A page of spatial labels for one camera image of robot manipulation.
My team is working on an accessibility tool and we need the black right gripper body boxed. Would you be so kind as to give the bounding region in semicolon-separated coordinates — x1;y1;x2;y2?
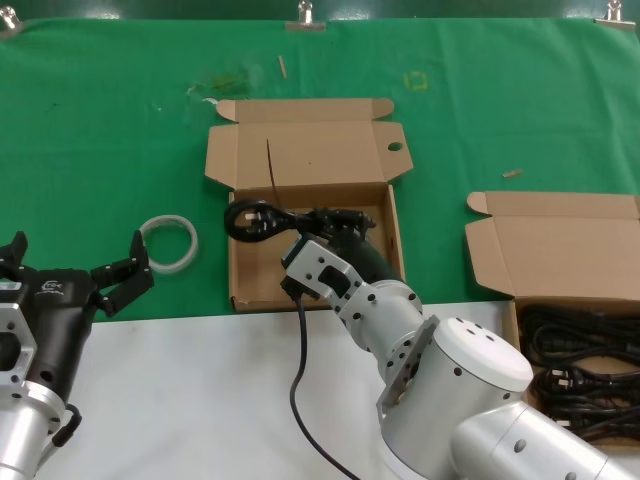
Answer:
312;230;406;285

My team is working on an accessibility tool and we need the silver binder clip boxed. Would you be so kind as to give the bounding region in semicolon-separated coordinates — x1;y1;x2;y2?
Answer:
285;0;327;34
0;8;24;41
594;0;632;29

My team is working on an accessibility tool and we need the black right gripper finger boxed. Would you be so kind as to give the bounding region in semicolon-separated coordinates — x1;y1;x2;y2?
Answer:
319;207;377;227
312;222;361;240

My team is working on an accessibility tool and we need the clear tape roll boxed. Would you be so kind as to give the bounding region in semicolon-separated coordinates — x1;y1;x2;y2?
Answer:
138;213;200;275

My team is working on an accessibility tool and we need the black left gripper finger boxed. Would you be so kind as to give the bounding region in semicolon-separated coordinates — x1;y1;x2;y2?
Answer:
0;231;36;281
90;229;155;319

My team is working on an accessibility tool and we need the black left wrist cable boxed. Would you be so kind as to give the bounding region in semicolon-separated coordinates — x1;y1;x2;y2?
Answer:
49;403;83;449

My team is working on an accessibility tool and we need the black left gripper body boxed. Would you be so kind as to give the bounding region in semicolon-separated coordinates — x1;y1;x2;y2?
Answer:
19;268;97;401

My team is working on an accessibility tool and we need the empty open cardboard box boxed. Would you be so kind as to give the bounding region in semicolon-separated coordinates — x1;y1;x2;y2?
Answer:
203;98;414;314

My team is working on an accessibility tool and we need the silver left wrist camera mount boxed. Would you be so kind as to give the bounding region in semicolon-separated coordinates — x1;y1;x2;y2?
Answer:
0;279;39;401

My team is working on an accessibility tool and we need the green table cloth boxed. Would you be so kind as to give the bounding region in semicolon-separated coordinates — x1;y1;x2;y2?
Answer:
0;17;640;326

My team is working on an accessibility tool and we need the cardboard box holding cables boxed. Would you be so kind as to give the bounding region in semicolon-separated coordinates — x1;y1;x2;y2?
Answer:
464;191;640;444

